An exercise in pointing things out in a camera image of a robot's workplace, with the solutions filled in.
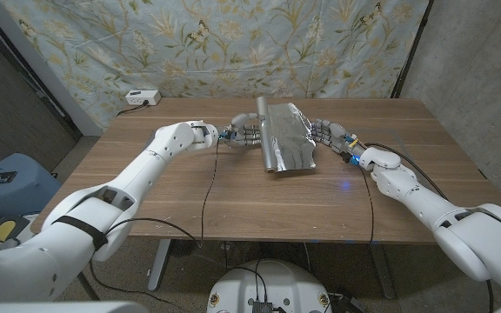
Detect black torso electronics box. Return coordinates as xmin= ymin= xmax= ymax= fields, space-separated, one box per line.
xmin=250 ymin=299 xmax=273 ymax=313

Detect black floor device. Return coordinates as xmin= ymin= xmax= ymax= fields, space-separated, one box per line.
xmin=331 ymin=286 xmax=367 ymax=313

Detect black arm strap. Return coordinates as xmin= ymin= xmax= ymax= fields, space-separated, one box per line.
xmin=52 ymin=215 xmax=110 ymax=252

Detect grey padded item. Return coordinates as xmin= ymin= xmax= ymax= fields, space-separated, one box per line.
xmin=0 ymin=237 xmax=19 ymax=255

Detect grey table leg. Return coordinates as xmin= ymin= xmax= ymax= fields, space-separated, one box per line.
xmin=147 ymin=238 xmax=171 ymax=292
xmin=367 ymin=243 xmax=396 ymax=300

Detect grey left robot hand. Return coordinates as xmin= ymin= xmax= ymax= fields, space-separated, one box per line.
xmin=217 ymin=112 xmax=264 ymax=148

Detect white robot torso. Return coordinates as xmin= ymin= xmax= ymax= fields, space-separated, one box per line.
xmin=206 ymin=259 xmax=333 ymax=313

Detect black item with yellow pads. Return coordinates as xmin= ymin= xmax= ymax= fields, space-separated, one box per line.
xmin=0 ymin=215 xmax=30 ymax=243

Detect blue-grey plastic bin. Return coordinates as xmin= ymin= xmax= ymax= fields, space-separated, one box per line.
xmin=0 ymin=152 xmax=63 ymax=218

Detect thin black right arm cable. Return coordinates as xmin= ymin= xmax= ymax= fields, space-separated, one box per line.
xmin=358 ymin=164 xmax=376 ymax=244

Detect floral backdrop cloth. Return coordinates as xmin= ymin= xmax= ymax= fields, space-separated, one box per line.
xmin=0 ymin=0 xmax=431 ymax=130

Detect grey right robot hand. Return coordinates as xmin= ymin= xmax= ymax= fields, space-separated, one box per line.
xmin=310 ymin=118 xmax=364 ymax=167

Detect white power strip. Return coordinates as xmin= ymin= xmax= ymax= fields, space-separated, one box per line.
xmin=124 ymin=90 xmax=162 ymax=107

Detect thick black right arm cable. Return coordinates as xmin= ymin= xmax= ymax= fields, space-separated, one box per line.
xmin=365 ymin=142 xmax=495 ymax=313

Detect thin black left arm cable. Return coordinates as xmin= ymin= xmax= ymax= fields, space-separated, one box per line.
xmin=88 ymin=138 xmax=220 ymax=306

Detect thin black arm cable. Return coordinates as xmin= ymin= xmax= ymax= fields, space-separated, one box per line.
xmin=358 ymin=164 xmax=376 ymax=244
xmin=88 ymin=138 xmax=220 ymax=306

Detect black torso cable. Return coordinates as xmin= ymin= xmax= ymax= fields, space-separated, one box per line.
xmin=224 ymin=259 xmax=269 ymax=303

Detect black backdrop pole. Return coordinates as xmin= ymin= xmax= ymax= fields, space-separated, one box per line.
xmin=391 ymin=0 xmax=434 ymax=99

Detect aluminum foil roll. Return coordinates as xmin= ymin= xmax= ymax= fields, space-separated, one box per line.
xmin=256 ymin=96 xmax=317 ymax=174

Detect white robot head cover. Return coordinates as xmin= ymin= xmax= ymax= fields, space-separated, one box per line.
xmin=0 ymin=301 xmax=150 ymax=313

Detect black power strip cable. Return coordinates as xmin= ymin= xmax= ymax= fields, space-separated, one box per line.
xmin=116 ymin=100 xmax=150 ymax=117

